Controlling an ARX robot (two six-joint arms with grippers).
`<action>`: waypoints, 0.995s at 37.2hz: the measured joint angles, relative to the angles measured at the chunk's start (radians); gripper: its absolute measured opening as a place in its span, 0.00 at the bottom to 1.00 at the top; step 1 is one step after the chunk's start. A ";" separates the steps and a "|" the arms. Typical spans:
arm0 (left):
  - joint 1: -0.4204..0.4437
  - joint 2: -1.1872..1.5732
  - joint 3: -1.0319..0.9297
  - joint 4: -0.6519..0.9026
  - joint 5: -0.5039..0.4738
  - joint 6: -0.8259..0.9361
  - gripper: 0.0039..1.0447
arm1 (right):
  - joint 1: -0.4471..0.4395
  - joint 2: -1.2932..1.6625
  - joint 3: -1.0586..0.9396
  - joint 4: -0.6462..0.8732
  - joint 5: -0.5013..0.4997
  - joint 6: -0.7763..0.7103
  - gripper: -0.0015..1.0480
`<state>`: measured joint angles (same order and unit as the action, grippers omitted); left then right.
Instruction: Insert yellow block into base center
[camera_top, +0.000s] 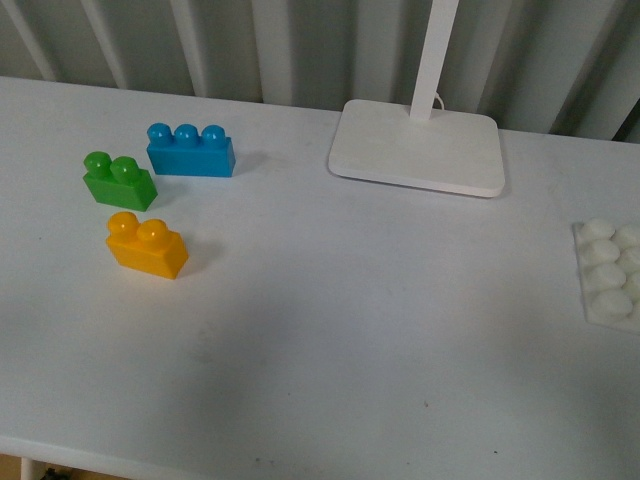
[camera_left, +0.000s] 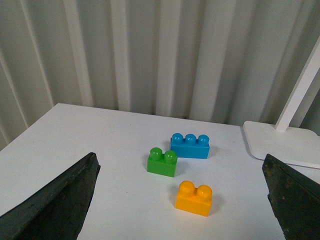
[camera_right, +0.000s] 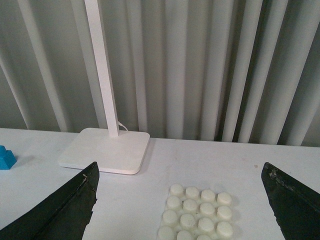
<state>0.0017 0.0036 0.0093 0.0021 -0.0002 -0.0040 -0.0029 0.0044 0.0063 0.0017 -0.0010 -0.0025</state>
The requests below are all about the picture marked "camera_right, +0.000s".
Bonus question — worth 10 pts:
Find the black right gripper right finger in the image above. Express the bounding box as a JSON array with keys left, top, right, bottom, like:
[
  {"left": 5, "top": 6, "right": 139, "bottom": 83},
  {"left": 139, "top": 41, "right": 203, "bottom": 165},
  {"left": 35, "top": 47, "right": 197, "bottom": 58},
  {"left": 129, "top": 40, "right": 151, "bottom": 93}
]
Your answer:
[{"left": 261, "top": 162, "right": 320, "bottom": 240}]

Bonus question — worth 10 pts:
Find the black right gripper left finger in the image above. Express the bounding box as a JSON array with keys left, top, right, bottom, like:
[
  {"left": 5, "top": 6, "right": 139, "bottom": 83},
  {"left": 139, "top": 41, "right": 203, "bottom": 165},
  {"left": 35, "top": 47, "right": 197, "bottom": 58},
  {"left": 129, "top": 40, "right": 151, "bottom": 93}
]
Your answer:
[{"left": 0, "top": 161, "right": 100, "bottom": 240}]

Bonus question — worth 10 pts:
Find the blue three-stud block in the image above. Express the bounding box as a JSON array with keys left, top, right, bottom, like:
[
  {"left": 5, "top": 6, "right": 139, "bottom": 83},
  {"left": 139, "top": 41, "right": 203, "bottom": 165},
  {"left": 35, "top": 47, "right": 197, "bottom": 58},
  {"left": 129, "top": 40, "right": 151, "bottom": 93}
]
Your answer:
[{"left": 0, "top": 145, "right": 17, "bottom": 170}]

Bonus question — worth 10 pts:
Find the white desk lamp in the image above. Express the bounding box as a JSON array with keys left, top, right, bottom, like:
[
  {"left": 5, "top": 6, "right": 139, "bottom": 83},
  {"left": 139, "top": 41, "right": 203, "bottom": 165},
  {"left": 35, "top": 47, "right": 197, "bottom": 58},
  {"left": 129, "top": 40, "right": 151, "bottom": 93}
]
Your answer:
[{"left": 58, "top": 0, "right": 150, "bottom": 175}]

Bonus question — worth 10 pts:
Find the grey pleated curtain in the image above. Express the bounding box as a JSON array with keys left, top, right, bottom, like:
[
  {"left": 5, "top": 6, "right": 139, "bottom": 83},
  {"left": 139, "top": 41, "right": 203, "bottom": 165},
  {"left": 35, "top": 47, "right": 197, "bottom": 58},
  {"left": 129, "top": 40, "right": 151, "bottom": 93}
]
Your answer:
[{"left": 0, "top": 0, "right": 320, "bottom": 147}]

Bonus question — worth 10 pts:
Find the white studded base plate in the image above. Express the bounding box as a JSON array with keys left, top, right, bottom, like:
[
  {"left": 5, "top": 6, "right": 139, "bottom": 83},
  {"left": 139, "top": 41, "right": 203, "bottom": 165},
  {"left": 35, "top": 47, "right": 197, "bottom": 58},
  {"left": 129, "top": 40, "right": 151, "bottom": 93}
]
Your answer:
[{"left": 156, "top": 183, "right": 234, "bottom": 240}]

